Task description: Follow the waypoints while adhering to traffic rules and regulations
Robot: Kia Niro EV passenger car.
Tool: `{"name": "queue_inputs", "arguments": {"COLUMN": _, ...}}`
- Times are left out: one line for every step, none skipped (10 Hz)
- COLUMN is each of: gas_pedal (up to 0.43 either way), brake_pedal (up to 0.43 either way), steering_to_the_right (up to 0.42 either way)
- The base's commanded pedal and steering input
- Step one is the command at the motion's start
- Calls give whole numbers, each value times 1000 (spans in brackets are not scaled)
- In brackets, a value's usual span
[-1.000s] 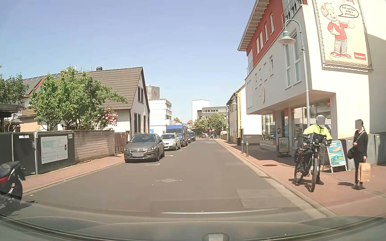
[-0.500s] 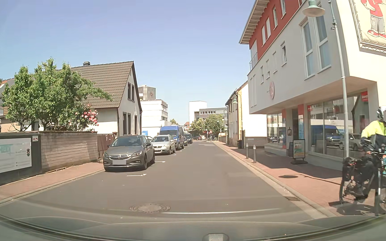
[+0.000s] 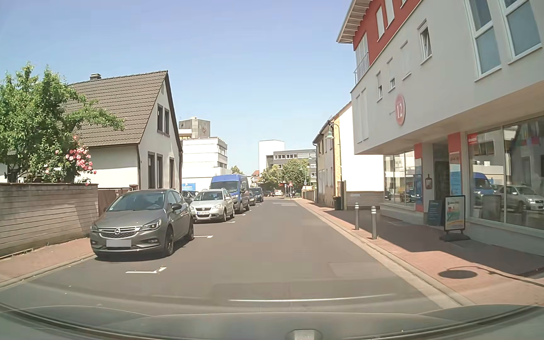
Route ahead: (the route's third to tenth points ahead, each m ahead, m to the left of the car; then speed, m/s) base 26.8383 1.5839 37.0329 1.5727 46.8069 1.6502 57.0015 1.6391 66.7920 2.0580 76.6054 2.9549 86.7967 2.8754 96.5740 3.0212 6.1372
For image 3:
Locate white and red shop building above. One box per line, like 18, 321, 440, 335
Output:
336, 0, 544, 261

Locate grey asphalt road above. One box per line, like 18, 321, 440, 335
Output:
0, 197, 462, 316

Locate road markings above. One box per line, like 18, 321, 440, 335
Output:
126, 202, 396, 303

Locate red brick pavement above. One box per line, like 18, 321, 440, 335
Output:
294, 197, 544, 310
0, 237, 96, 296

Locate grey hatchback car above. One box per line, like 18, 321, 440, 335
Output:
89, 189, 195, 258

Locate white house with brown roof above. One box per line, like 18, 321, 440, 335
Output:
0, 71, 183, 191

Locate silver small car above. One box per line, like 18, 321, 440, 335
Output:
189, 188, 235, 223

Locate wooden plank fence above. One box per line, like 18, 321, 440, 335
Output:
0, 183, 99, 264

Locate blue van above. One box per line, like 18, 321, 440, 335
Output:
209, 174, 251, 214

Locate grey office building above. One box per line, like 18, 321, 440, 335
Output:
266, 149, 317, 186

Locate advertising sandwich board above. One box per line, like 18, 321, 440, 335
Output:
439, 195, 471, 242

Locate black chalkboard stand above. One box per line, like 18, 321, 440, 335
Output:
426, 200, 443, 227

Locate pink flowering bush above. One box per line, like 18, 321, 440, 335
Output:
41, 136, 97, 186

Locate white flat-roofed building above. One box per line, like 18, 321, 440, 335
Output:
178, 117, 229, 191

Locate group of green trees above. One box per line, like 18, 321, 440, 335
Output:
259, 158, 310, 192

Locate beige building with white gable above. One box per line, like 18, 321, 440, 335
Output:
313, 101, 385, 210

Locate white tall building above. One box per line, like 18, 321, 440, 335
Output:
258, 139, 286, 174

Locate green leafy tree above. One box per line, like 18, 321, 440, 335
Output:
0, 63, 125, 184

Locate car's own bonnet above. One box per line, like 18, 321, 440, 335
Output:
0, 298, 544, 340

